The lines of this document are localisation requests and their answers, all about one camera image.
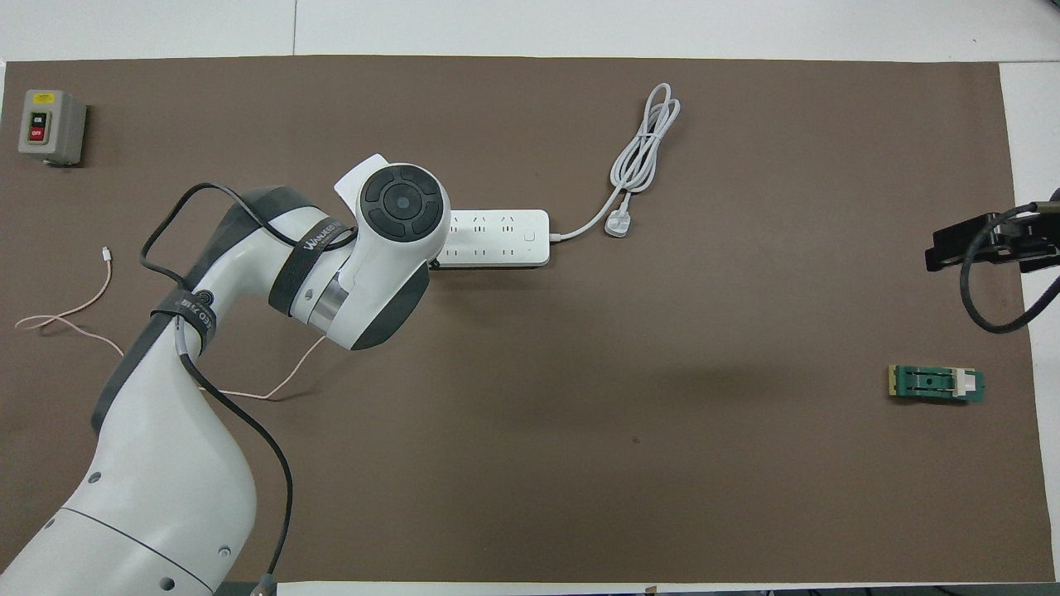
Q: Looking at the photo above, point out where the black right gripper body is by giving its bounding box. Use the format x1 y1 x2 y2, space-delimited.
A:
1005 209 1060 274

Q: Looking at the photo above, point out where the pink charging cable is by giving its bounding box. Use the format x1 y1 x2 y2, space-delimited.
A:
14 245 329 401

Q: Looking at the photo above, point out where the white power strip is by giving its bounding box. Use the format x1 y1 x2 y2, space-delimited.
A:
431 209 552 267

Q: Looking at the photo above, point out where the brown table mat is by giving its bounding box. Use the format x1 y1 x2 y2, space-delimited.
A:
0 55 1058 585

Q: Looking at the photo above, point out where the grey push button box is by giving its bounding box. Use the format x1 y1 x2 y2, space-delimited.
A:
18 89 89 167

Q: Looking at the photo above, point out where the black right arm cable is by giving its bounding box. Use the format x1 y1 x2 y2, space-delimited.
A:
958 189 1060 335

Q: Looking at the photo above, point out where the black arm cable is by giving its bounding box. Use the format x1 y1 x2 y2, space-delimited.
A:
958 189 1060 335
138 181 359 596

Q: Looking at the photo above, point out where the green knife switch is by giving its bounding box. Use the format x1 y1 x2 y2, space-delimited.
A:
888 364 986 406

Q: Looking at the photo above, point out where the white power strip cord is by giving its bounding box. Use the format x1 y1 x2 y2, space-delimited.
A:
548 81 682 243

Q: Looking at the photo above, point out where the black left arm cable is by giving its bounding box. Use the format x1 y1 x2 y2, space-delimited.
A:
138 181 359 596

